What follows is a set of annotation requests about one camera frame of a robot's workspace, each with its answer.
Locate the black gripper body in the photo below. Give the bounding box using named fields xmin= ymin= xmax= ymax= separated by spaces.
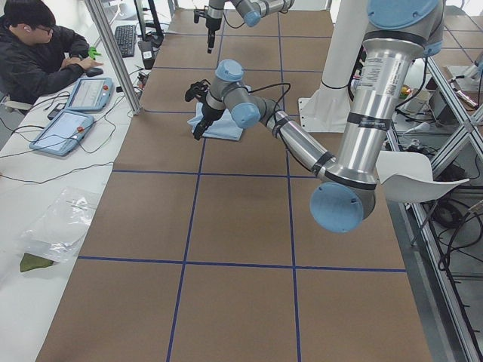
xmin=193 ymin=6 xmax=223 ymax=54
xmin=184 ymin=79 xmax=226 ymax=140

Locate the light blue button shirt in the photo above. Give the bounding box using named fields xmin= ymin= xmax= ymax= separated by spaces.
xmin=185 ymin=81 xmax=243 ymax=141

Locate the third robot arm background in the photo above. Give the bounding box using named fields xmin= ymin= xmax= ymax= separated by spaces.
xmin=446 ymin=53 xmax=482 ymax=93

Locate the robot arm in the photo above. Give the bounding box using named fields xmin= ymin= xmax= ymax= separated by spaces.
xmin=185 ymin=1 xmax=445 ymax=233
xmin=193 ymin=0 xmax=294 ymax=54

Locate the black keyboard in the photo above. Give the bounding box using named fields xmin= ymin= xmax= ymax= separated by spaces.
xmin=114 ymin=24 xmax=137 ymax=57

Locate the far blue teach pendant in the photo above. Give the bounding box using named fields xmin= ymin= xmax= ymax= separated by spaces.
xmin=65 ymin=77 xmax=113 ymax=112

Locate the blue teach pendant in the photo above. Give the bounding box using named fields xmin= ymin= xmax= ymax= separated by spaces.
xmin=29 ymin=110 xmax=94 ymax=156
xmin=65 ymin=77 xmax=113 ymax=112

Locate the green plastic clamp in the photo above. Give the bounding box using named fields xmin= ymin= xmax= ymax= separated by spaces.
xmin=88 ymin=46 xmax=102 ymax=60

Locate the black computer mouse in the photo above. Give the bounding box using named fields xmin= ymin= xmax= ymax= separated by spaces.
xmin=85 ymin=67 xmax=103 ymax=77

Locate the black smartphone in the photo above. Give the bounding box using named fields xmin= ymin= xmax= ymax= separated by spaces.
xmin=47 ymin=104 xmax=64 ymax=120

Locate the near blue teach pendant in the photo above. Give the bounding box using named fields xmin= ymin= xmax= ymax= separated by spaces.
xmin=29 ymin=110 xmax=94 ymax=156

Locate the person in black sweater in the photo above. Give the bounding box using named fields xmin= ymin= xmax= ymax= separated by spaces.
xmin=1 ymin=1 xmax=101 ymax=105

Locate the clear plastic bag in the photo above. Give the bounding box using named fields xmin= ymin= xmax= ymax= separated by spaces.
xmin=20 ymin=187 xmax=101 ymax=262

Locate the white plastic chair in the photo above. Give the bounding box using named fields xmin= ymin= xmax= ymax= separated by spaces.
xmin=376 ymin=151 xmax=469 ymax=204

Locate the olive green cloth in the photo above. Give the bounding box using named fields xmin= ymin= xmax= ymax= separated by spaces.
xmin=20 ymin=253 xmax=54 ymax=273

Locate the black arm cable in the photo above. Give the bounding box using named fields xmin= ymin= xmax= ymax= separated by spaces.
xmin=241 ymin=81 xmax=294 ymax=125

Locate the aluminium frame post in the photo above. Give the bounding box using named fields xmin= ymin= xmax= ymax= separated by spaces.
xmin=85 ymin=0 xmax=141 ymax=115

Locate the white camera pole base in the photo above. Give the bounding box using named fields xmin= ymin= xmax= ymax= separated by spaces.
xmin=299 ymin=0 xmax=368 ymax=133

